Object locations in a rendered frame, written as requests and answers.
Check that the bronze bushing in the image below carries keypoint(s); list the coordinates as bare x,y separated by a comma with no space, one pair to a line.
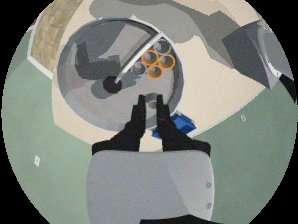
154,75
167,65
147,61

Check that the blue rectangular crate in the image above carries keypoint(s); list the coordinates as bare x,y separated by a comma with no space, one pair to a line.
181,124

